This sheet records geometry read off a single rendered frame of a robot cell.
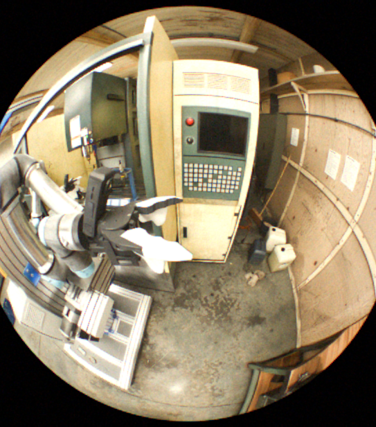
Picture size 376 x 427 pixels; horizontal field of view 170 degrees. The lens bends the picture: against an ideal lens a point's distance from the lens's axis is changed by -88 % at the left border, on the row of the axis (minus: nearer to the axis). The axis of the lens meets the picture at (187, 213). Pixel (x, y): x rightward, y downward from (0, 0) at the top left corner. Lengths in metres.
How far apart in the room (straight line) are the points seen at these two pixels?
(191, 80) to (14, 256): 1.34
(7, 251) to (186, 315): 1.61
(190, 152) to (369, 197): 1.60
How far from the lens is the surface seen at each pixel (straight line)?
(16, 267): 0.80
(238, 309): 1.71
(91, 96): 1.40
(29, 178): 0.53
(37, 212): 1.23
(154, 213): 0.27
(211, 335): 1.61
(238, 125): 0.95
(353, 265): 1.52
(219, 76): 1.04
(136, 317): 1.45
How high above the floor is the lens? 1.59
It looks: 38 degrees down
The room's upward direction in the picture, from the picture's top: straight up
